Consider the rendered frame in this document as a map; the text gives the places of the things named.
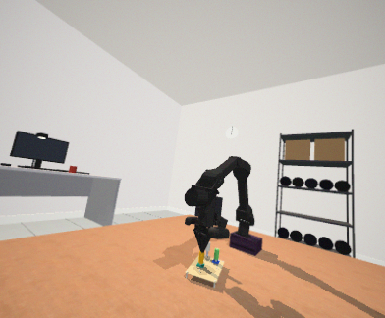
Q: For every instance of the pale yellow circuit board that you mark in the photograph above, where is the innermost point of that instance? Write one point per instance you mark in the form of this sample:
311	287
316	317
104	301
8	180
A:
205	267

